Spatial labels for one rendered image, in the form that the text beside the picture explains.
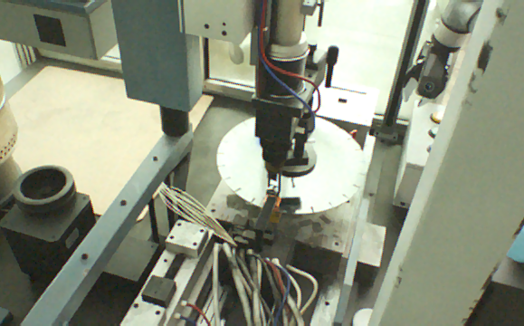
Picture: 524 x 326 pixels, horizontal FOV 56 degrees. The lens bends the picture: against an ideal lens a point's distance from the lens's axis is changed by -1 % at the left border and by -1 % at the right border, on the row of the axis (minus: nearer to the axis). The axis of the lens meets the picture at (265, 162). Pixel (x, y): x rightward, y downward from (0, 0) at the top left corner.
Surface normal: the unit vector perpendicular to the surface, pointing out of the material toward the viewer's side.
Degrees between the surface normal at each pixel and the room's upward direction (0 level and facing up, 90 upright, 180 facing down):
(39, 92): 0
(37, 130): 0
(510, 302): 90
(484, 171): 90
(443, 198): 90
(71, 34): 90
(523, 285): 0
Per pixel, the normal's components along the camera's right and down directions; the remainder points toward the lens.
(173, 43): -0.29, 0.63
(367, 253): 0.05, -0.74
